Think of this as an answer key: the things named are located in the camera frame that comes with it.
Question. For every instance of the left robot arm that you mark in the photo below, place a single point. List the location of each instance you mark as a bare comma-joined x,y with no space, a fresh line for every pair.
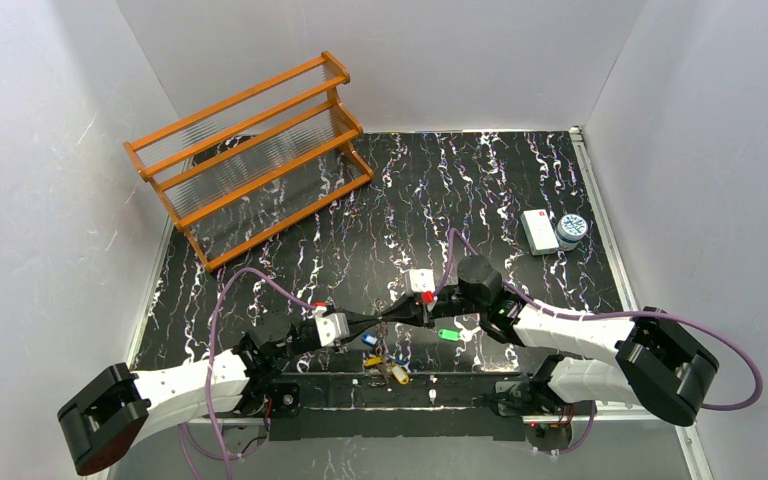
119,407

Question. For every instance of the blue white round tin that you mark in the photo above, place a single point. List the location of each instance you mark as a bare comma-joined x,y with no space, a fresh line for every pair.
570,230

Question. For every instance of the white green small box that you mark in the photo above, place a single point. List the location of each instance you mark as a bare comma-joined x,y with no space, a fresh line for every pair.
540,233

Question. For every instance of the loose green key tag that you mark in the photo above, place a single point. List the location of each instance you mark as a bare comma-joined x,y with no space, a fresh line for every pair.
451,335

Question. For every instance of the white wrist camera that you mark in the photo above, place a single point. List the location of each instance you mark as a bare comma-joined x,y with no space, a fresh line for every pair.
332,326
420,283

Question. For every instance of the orange wooden shelf rack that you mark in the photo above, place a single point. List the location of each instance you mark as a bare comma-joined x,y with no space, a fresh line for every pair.
250,166

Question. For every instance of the yellow key tag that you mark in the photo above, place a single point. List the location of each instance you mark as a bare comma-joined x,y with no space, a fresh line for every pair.
390,372

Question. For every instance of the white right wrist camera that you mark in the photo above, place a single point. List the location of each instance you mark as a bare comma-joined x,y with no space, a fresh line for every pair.
420,283

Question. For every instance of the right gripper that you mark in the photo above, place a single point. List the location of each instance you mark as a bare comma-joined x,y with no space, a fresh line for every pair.
424,307

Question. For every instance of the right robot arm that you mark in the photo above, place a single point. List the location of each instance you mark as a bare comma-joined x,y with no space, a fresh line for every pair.
636,359

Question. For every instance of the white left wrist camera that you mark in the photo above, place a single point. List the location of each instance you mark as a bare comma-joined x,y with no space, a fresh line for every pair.
332,326

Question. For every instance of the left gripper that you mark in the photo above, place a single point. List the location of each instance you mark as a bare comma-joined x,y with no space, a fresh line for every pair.
350,323

